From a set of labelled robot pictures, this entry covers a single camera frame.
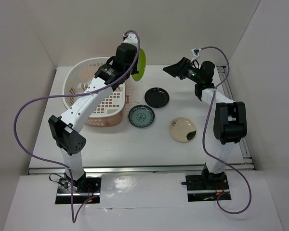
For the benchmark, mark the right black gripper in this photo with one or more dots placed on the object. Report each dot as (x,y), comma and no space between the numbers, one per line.
(179,69)

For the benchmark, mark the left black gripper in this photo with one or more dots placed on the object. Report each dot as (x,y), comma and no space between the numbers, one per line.
(135,55)

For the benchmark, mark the green plate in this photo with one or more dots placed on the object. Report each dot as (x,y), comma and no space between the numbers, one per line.
(140,66)

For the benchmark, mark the cream plate black mark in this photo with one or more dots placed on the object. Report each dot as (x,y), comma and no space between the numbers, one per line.
(182,129)

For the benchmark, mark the blue floral plate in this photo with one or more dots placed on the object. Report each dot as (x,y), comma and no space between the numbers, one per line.
(141,116)

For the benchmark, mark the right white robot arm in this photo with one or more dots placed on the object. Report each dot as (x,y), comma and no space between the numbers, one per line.
(214,168)

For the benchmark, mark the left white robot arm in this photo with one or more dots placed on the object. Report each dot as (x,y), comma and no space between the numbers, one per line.
(66,128)

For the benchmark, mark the pink white dish rack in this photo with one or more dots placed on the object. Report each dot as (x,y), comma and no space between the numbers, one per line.
(86,103)

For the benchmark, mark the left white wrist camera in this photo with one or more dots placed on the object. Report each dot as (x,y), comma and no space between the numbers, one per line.
(130,38)

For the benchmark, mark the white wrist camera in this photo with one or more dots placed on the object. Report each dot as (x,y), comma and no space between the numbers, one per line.
(195,53)
(130,38)

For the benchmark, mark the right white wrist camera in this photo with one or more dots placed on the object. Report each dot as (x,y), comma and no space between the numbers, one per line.
(195,53)

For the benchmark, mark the aluminium front rail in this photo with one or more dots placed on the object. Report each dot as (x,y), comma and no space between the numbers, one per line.
(102,170)

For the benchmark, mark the aluminium side rail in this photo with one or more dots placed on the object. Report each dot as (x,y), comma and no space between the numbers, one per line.
(233,124)

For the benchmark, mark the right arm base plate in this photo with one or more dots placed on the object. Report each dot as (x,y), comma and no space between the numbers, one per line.
(197,191)

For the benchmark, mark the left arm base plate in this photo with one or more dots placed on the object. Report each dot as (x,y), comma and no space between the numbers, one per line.
(89,191)

